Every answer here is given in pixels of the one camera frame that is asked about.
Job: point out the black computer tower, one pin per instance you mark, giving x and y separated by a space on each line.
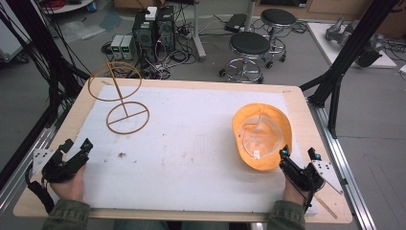
144 35
166 30

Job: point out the black flat device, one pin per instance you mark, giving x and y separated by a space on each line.
236 21

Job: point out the white platform board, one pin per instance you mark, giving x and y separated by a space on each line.
332 48

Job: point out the person's right hand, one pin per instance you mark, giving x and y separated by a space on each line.
292 191

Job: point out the thin wooden strip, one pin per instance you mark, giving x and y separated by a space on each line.
326 207

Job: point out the person's left hand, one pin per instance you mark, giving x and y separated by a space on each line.
71 187

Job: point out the wooden table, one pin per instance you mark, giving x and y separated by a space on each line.
76 108

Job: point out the grey bench power supply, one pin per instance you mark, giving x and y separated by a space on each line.
116 47
127 48

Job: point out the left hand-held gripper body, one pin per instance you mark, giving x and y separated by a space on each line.
54 166

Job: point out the black metal frame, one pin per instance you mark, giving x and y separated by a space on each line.
348 60
41 54

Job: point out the white foam mat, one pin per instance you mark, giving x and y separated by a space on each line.
191 143

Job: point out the grey robot device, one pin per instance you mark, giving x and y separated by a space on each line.
354 36

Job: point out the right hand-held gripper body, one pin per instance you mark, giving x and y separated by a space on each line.
314 179

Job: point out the grey metal stand post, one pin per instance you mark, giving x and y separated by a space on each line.
198 32

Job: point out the black round stool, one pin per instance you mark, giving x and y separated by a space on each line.
277 30
249 54

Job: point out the white box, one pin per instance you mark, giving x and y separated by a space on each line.
151 13

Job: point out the aluminium rail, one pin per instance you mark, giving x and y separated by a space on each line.
25 159
346 166

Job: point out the orange cap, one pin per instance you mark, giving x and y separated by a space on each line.
261 135

